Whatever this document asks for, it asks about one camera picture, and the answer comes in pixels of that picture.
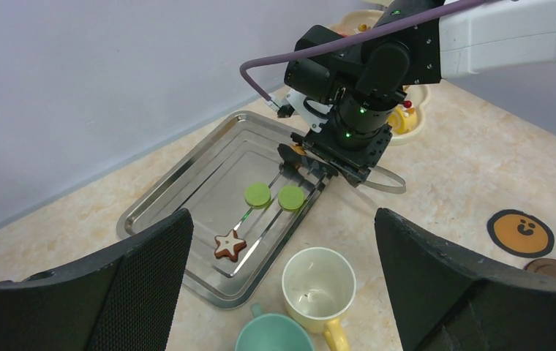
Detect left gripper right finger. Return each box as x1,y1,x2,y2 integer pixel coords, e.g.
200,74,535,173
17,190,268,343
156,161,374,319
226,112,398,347
375,208,556,350

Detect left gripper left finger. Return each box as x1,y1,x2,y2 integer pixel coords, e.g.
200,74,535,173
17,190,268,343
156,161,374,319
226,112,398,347
0,208,194,350

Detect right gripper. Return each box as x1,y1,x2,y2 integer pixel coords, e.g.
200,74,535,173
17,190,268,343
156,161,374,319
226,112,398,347
302,91,406,188

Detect yellow cake slice toy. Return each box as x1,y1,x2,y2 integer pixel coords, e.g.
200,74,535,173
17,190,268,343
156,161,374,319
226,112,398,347
387,100,418,135

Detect orange flower cookie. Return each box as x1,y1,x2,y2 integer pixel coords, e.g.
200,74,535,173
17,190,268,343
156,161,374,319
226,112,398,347
290,144,307,170

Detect green macaron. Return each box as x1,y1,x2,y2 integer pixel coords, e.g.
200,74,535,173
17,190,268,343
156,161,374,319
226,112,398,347
278,186,306,211
244,182,271,208

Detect stainless steel tray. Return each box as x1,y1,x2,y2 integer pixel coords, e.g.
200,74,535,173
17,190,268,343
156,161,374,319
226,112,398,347
116,111,330,309

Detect black-tipped metal tongs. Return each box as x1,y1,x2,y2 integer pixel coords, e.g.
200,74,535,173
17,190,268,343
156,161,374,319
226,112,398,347
277,143,407,195

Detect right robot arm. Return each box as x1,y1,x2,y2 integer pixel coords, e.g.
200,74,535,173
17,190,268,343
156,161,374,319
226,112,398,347
277,1,556,194

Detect cream three-tier dessert stand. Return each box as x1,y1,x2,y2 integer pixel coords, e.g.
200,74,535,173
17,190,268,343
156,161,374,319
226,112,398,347
330,10,431,146

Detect black yellow smiley coaster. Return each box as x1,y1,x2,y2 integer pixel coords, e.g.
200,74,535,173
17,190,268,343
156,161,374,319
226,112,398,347
486,209,555,258

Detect chocolate star cookie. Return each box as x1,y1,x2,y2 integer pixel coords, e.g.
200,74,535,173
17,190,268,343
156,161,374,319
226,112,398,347
214,230,247,263

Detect yellow mug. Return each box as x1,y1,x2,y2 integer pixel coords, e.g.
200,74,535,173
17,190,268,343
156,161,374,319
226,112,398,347
281,247,356,350

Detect teal cup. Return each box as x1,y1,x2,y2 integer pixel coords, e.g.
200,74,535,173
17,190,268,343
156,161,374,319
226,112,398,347
235,303,315,351

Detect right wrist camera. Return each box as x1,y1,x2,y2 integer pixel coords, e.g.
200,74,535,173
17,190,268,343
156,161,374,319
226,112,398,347
271,88,332,133

